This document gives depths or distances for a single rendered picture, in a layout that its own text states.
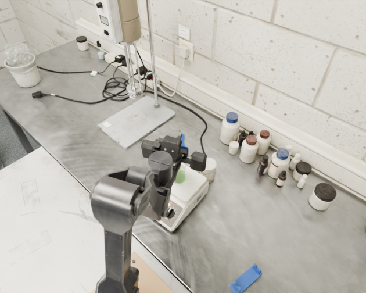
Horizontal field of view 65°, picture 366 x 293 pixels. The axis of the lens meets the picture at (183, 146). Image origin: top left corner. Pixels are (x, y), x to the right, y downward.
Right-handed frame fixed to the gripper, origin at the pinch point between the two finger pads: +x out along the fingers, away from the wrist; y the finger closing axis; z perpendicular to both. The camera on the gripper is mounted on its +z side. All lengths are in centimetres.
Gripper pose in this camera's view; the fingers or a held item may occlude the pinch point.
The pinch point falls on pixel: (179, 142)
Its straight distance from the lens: 84.4
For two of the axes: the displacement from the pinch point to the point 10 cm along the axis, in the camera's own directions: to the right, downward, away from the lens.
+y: -9.5, -2.2, 2.1
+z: -0.1, -6.6, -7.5
